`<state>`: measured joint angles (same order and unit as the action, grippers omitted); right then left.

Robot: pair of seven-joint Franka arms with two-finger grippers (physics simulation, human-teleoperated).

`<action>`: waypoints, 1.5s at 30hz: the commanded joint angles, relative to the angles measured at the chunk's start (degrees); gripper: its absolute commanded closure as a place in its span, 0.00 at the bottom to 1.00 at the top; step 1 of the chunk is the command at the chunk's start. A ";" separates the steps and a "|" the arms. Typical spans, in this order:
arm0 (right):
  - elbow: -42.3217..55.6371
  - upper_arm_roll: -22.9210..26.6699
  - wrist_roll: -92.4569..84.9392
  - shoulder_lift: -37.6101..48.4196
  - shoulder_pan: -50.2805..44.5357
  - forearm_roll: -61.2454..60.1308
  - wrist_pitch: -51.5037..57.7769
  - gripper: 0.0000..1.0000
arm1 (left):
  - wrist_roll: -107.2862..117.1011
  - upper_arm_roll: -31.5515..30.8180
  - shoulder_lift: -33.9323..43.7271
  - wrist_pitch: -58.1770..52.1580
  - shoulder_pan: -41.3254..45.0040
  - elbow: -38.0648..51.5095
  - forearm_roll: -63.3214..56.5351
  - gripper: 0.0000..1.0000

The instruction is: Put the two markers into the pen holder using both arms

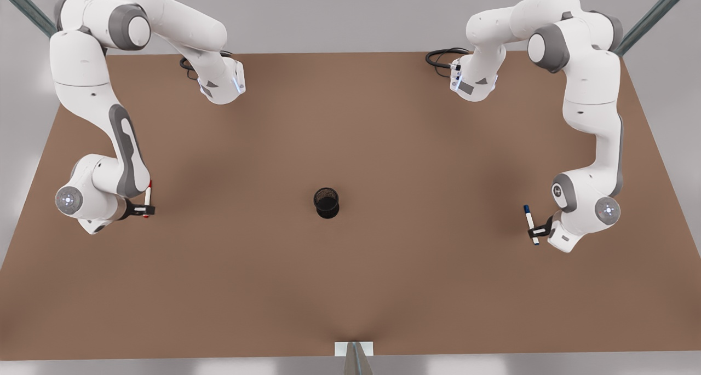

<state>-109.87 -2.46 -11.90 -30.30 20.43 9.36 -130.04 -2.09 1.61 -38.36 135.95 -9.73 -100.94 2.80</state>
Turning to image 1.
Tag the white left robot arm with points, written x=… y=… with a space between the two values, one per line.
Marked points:
x=591 y=90

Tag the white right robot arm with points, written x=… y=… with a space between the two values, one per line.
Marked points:
x=87 y=90

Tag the red capped white marker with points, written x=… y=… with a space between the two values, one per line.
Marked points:
x=147 y=195

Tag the silver frame post with foot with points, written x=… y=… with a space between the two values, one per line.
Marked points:
x=355 y=356

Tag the black mesh pen cup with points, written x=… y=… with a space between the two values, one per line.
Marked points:
x=326 y=202

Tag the blue capped white marker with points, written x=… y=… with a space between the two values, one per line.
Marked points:
x=529 y=219

